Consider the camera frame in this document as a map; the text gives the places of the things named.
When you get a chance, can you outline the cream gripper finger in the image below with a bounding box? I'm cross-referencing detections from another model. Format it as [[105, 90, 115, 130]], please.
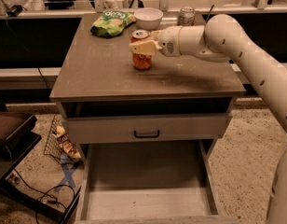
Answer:
[[150, 30, 161, 41], [129, 40, 161, 55]]

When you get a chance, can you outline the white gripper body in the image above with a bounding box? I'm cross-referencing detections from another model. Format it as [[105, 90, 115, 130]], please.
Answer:
[[157, 26, 182, 57]]

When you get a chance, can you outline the orange soda can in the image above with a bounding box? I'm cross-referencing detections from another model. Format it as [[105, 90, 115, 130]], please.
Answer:
[[131, 30, 152, 71]]

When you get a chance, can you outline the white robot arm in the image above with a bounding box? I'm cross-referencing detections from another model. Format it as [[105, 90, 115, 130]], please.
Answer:
[[130, 14, 287, 224]]

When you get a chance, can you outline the silver green soda can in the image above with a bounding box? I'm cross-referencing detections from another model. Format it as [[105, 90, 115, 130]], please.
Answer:
[[178, 7, 195, 26]]

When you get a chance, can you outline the grey drawer cabinet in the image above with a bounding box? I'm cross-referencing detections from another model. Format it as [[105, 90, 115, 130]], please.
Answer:
[[49, 11, 246, 161]]

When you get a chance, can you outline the closed top drawer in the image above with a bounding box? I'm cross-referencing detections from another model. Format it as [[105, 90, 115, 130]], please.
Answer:
[[62, 113, 231, 144]]

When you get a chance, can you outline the open lower drawer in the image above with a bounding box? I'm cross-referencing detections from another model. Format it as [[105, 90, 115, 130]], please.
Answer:
[[75, 141, 238, 224]]

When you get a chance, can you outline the white bowl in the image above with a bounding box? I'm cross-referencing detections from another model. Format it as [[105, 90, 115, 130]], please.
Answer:
[[134, 7, 163, 31]]

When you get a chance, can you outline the green chip bag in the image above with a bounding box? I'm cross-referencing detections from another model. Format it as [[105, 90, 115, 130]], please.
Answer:
[[90, 10, 136, 37]]

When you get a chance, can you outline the brown snack bag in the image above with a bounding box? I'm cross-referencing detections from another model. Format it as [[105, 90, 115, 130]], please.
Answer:
[[56, 126, 81, 160]]

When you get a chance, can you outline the blue tape cross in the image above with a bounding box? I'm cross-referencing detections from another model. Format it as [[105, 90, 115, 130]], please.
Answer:
[[54, 154, 79, 192]]

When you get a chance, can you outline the black drawer handle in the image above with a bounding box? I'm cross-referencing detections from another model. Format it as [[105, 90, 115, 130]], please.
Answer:
[[133, 130, 160, 139]]

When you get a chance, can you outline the wire mesh basket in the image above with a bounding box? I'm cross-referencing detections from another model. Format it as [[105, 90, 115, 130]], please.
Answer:
[[44, 115, 81, 164]]

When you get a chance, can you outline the black cable on floor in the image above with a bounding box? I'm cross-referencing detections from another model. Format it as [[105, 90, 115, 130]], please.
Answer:
[[12, 168, 76, 224]]

